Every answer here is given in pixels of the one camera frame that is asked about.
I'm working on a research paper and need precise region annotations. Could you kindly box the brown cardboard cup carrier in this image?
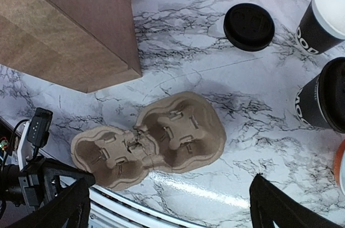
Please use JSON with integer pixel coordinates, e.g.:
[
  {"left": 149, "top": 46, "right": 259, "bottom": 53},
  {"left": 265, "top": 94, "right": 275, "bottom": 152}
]
[{"left": 71, "top": 92, "right": 227, "bottom": 191}]

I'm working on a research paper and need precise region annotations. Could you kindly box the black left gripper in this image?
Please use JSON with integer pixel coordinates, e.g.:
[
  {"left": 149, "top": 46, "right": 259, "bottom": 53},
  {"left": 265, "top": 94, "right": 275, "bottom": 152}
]
[{"left": 1, "top": 158, "right": 95, "bottom": 212}]

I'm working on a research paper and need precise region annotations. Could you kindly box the orange white bowl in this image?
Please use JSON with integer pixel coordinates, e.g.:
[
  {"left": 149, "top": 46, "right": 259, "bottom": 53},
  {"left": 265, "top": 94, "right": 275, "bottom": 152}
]
[{"left": 333, "top": 140, "right": 344, "bottom": 195}]

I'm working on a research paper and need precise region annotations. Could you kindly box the black plastic cup lids stack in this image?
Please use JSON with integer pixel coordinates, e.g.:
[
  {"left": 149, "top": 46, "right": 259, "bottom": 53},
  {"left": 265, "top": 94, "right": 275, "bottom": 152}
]
[{"left": 223, "top": 3, "right": 275, "bottom": 52}]

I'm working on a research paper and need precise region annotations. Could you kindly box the brown paper bag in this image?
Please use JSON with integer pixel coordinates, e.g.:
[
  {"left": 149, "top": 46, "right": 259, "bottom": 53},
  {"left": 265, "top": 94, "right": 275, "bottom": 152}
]
[{"left": 1, "top": 0, "right": 142, "bottom": 93}]

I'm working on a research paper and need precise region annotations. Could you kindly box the black stacked paper cup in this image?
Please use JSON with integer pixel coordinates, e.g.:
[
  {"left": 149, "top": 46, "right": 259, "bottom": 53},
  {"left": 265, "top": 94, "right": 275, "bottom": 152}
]
[{"left": 295, "top": 0, "right": 344, "bottom": 55}]

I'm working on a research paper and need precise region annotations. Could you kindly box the black paper coffee cup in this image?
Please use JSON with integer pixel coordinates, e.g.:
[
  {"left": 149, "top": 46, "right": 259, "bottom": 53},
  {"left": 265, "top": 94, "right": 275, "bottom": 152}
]
[{"left": 294, "top": 75, "right": 330, "bottom": 129}]

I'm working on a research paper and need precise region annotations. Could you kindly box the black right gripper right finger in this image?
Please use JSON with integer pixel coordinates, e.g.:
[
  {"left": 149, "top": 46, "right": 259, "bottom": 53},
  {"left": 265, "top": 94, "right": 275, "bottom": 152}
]
[{"left": 249, "top": 174, "right": 340, "bottom": 227}]

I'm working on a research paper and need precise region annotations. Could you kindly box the black plastic cup lid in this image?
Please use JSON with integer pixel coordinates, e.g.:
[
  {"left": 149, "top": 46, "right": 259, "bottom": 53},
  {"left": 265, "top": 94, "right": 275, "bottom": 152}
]
[{"left": 319, "top": 57, "right": 344, "bottom": 134}]

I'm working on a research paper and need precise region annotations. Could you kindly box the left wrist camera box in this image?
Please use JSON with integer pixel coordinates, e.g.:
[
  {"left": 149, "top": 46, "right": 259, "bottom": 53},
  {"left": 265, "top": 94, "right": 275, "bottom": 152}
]
[{"left": 17, "top": 107, "right": 53, "bottom": 162}]

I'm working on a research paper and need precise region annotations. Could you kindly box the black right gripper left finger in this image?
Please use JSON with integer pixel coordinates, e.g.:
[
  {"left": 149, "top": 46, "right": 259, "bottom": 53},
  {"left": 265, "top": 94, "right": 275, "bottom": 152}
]
[{"left": 9, "top": 178, "right": 91, "bottom": 228}]

